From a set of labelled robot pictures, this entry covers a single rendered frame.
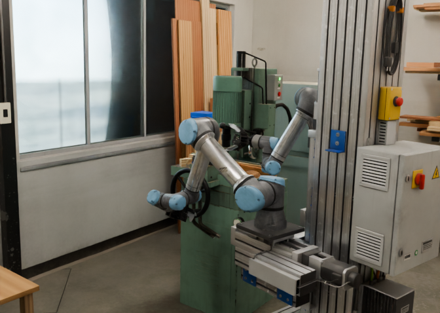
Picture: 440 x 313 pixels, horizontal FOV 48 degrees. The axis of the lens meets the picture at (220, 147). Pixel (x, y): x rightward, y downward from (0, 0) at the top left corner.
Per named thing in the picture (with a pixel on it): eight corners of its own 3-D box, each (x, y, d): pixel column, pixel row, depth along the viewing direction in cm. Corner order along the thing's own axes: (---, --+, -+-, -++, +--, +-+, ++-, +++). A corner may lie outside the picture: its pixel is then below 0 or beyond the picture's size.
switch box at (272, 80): (266, 99, 312) (266, 74, 309) (274, 99, 320) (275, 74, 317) (274, 100, 308) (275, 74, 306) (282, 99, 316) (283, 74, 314)
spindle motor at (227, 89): (206, 126, 298) (207, 75, 293) (223, 124, 312) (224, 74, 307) (229, 129, 288) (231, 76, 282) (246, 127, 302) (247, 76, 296)
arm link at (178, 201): (191, 192, 243) (175, 190, 249) (175, 196, 234) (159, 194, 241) (192, 207, 244) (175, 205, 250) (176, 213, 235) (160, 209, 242)
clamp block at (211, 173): (188, 178, 289) (188, 163, 287) (202, 174, 299) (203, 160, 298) (207, 182, 280) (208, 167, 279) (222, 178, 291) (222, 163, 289)
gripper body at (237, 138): (232, 131, 270) (250, 133, 263) (241, 131, 277) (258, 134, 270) (230, 145, 270) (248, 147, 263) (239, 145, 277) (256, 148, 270)
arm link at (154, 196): (155, 204, 239) (143, 202, 244) (169, 211, 247) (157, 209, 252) (160, 189, 241) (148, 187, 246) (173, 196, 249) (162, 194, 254)
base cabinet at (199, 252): (178, 302, 319) (179, 197, 307) (230, 273, 365) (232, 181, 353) (234, 325, 293) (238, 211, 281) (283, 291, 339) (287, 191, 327)
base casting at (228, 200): (180, 196, 308) (180, 183, 306) (233, 181, 353) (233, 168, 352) (239, 211, 281) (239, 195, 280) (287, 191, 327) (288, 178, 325)
